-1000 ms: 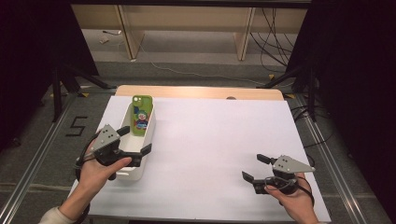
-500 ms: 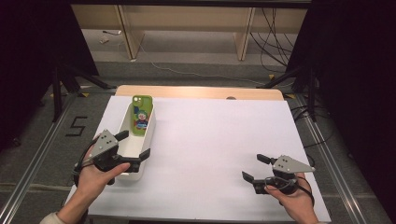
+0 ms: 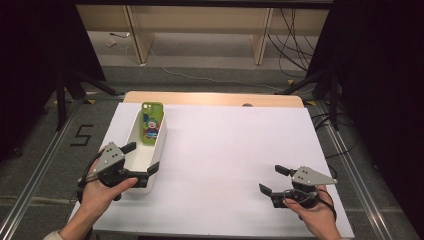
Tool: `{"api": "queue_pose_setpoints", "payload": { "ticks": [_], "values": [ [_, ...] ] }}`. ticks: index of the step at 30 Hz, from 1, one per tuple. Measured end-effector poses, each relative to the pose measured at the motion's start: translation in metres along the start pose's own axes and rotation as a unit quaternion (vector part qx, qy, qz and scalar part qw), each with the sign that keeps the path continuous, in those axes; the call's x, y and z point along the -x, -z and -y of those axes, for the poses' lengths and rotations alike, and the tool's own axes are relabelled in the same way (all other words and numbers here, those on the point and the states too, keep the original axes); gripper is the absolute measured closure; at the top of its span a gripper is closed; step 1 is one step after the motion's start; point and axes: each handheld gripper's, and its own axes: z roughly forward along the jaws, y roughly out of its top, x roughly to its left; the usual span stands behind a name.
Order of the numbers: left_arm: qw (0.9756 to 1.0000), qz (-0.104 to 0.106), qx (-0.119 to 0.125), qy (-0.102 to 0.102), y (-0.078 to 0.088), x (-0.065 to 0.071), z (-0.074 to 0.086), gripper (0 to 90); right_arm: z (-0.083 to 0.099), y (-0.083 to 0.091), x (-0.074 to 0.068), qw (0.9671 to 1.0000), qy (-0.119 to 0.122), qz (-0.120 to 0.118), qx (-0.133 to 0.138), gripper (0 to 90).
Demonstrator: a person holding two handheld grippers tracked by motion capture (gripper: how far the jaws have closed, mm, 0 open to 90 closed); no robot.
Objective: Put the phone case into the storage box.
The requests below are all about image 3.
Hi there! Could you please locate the black metal stand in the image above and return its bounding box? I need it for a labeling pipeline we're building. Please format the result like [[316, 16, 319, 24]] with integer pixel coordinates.
[[274, 68, 341, 131], [54, 68, 126, 132]]

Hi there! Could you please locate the white plastic storage box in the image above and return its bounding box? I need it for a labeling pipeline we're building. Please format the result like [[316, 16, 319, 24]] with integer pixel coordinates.
[[121, 108, 168, 195]]

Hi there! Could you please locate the black curtain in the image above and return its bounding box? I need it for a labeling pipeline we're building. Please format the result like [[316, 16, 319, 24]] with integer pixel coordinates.
[[306, 0, 424, 231], [0, 0, 108, 161]]

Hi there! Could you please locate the thick black gripper cable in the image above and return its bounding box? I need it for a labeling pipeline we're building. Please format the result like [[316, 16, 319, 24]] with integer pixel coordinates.
[[75, 149, 108, 205]]

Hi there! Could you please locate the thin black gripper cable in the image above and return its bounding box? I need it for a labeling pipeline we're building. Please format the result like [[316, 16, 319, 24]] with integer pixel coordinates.
[[298, 188, 338, 223]]

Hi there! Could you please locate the beige wooden shelf unit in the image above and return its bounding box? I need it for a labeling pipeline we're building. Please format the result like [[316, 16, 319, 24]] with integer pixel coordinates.
[[75, 3, 331, 66]]

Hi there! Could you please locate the bundle of black cables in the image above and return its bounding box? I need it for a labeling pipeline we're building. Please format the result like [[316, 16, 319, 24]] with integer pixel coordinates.
[[268, 8, 318, 79]]

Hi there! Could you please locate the green cartoon phone case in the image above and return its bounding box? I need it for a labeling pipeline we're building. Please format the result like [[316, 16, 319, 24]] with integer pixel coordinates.
[[140, 101, 165, 147]]

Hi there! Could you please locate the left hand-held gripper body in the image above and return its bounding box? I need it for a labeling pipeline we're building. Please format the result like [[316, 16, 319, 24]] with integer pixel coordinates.
[[92, 141, 150, 190]]

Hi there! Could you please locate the aluminium floor rail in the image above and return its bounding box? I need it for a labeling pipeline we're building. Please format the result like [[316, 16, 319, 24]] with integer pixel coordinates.
[[0, 99, 84, 240], [316, 101, 394, 240]]

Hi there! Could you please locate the person's left hand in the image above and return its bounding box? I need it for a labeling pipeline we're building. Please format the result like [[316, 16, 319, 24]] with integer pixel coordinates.
[[78, 146, 139, 215]]

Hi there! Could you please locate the person's right hand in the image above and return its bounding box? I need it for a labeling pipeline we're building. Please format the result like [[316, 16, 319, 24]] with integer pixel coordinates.
[[283, 184, 343, 240]]

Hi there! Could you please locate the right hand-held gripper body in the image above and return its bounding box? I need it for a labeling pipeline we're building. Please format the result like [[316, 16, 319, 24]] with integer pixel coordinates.
[[269, 165, 339, 210]]

